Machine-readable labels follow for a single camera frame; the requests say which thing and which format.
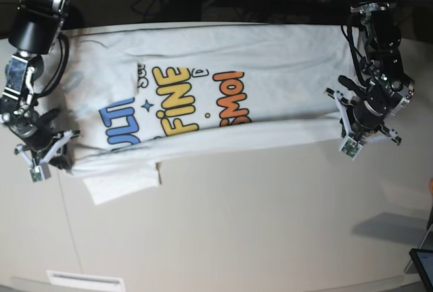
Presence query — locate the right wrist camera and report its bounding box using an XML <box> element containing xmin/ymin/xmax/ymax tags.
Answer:
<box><xmin>339</xmin><ymin>136</ymin><xmax>363</xmax><ymax>160</ymax></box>

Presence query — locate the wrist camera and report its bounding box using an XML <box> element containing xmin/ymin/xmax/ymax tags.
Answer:
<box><xmin>339</xmin><ymin>136</ymin><xmax>363</xmax><ymax>160</ymax></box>
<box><xmin>29</xmin><ymin>164</ymin><xmax>51</xmax><ymax>183</ymax></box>

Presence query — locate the white paper label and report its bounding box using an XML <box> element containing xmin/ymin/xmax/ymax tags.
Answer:
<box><xmin>47</xmin><ymin>270</ymin><xmax>126</xmax><ymax>291</ymax></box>

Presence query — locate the black tablet screen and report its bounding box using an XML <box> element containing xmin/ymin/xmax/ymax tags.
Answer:
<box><xmin>409</xmin><ymin>249</ymin><xmax>433</xmax><ymax>292</ymax></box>

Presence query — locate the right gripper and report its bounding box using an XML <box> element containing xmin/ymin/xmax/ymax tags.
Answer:
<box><xmin>13</xmin><ymin>119</ymin><xmax>81</xmax><ymax>167</ymax></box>

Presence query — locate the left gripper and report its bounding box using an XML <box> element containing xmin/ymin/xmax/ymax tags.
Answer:
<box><xmin>325</xmin><ymin>88</ymin><xmax>402</xmax><ymax>145</ymax></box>

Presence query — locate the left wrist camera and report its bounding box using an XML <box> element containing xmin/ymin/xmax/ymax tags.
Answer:
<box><xmin>29</xmin><ymin>164</ymin><xmax>51</xmax><ymax>183</ymax></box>

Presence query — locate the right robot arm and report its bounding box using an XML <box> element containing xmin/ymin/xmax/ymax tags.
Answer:
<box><xmin>1</xmin><ymin>0</ymin><xmax>79</xmax><ymax>171</ymax></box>

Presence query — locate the white printed T-shirt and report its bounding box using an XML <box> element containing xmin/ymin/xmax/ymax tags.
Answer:
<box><xmin>62</xmin><ymin>24</ymin><xmax>355</xmax><ymax>205</ymax></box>

